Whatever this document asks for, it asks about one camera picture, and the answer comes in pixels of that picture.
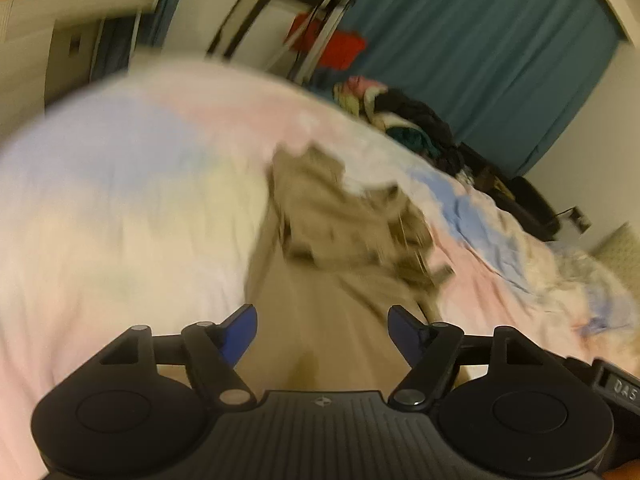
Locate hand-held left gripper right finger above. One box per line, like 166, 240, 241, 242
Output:
387, 305, 557, 411

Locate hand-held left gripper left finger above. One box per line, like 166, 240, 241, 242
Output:
97, 304, 259, 408

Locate beige trousers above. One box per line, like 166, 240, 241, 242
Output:
244, 144, 457, 392

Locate pile of mixed clothes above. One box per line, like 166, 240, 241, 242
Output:
331, 76, 472, 178

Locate white pillow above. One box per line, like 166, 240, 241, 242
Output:
592, 221, 640, 283

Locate pastel tie-dye blanket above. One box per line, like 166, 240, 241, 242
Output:
0, 57, 640, 480

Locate red bag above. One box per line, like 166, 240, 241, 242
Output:
286, 14, 367, 72

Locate wide teal curtain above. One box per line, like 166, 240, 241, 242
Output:
337, 0, 632, 178

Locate silver tripod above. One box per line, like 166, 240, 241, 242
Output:
264, 0, 357, 86

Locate narrow teal curtain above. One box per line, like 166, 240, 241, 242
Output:
92, 0, 187, 78

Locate white dresser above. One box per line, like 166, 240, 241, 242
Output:
0, 0, 165, 113

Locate wall outlet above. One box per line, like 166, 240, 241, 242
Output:
569, 205, 592, 234

